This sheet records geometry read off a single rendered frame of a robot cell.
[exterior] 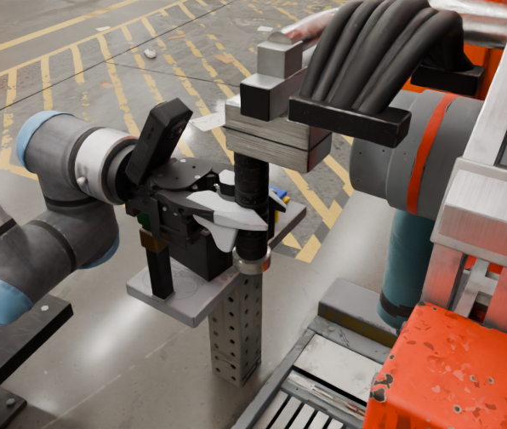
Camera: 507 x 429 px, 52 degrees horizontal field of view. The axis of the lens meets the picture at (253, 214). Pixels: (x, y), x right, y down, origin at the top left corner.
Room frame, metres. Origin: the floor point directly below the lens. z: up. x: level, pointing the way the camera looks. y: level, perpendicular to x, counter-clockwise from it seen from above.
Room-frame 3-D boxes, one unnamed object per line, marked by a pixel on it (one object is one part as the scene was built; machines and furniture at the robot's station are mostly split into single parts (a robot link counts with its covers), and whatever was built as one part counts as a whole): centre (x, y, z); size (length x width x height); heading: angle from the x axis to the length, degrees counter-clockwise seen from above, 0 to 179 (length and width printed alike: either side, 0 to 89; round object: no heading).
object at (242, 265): (0.46, 0.00, 0.83); 0.04 x 0.04 x 0.16
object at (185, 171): (0.52, 0.10, 0.80); 0.12 x 0.08 x 0.09; 57
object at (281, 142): (0.44, -0.02, 0.93); 0.09 x 0.05 x 0.05; 57
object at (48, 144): (0.61, 0.24, 0.81); 0.12 x 0.09 x 0.10; 57
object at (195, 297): (0.88, 0.06, 0.44); 0.43 x 0.17 x 0.03; 147
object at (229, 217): (0.44, 0.03, 0.81); 0.09 x 0.03 x 0.06; 49
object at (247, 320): (0.90, 0.05, 0.21); 0.10 x 0.10 x 0.42; 57
